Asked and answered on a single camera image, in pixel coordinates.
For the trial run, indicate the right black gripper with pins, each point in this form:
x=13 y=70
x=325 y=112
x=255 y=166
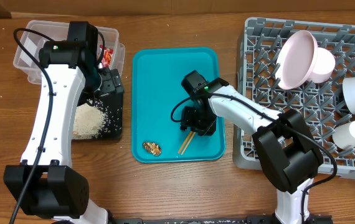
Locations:
x=197 y=125

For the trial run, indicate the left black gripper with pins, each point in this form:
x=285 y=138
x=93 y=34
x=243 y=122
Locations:
x=113 y=81

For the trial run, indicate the red snack wrapper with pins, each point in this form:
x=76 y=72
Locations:
x=107 y=56

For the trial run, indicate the gold foil wrapper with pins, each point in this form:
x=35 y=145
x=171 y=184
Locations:
x=152 y=148

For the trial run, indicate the large white plate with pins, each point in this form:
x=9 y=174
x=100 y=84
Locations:
x=296 y=60

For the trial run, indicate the small white rice bowl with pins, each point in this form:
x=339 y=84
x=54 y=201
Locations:
x=324 y=66

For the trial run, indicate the white cup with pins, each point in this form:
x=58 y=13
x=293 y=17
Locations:
x=344 y=136

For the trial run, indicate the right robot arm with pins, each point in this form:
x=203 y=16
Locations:
x=287 y=151

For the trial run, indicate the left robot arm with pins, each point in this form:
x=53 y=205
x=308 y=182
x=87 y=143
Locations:
x=78 y=67

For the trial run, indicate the grey dishwasher rack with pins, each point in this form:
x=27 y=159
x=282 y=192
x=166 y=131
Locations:
x=322 y=105

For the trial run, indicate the black plastic tray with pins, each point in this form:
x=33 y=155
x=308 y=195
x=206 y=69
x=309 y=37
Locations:
x=113 y=101

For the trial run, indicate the clear plastic bin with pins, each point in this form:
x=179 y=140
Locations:
x=58 y=31

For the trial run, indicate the spilled rice pile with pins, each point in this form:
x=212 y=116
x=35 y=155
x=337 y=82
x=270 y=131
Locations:
x=97 y=122

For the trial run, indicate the teal serving tray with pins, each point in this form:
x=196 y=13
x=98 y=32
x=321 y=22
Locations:
x=156 y=89

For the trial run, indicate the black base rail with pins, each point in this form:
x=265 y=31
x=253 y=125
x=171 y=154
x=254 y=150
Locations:
x=257 y=219

